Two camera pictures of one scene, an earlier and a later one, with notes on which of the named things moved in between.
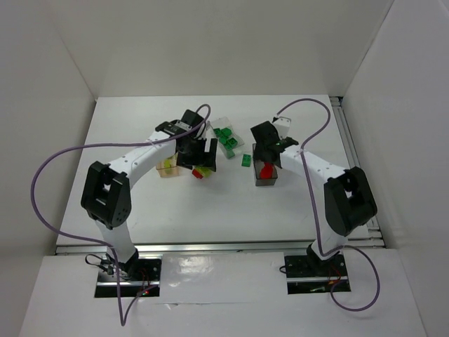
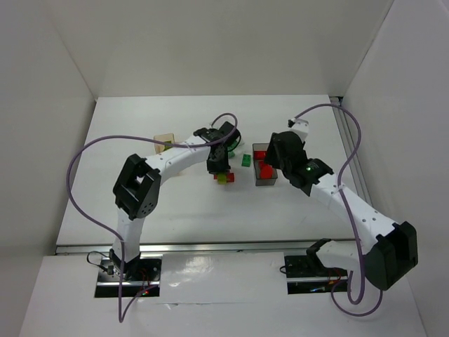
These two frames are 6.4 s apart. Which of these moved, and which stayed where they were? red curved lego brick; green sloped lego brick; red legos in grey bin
Moved: red curved lego brick
Stayed: green sloped lego brick; red legos in grey bin
